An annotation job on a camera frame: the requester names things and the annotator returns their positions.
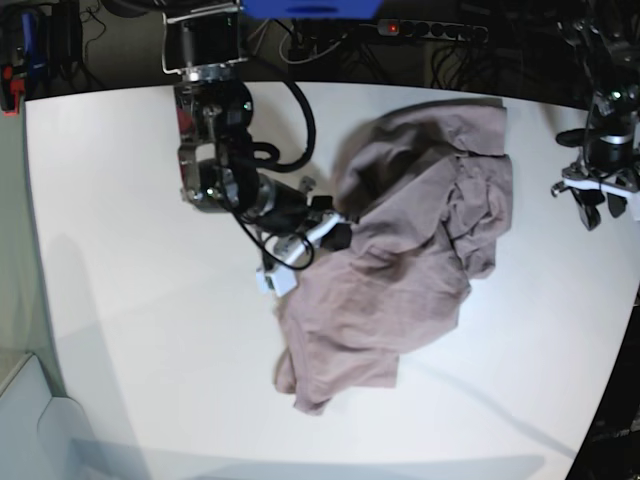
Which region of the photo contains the red black clamp tool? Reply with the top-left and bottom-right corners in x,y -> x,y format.
1,63 -> 26,116

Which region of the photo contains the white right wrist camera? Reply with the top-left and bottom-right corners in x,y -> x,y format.
256,266 -> 298,297

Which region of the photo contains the mauve t-shirt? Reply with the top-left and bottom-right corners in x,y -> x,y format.
275,100 -> 513,416

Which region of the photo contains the black power strip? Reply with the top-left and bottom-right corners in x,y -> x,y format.
376,19 -> 489,43

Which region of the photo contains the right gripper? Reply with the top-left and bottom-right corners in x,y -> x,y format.
239,177 -> 353,271

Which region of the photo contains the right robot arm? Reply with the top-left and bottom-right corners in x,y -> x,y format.
176,69 -> 513,279

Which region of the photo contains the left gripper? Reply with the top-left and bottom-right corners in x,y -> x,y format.
550,162 -> 639,231

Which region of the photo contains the blue plastic bin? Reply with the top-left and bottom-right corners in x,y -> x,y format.
241,0 -> 382,19

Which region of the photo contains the grey chair seat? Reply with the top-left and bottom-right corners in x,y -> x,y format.
0,352 -> 151,480

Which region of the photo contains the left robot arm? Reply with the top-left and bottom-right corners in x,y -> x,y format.
551,1 -> 639,231

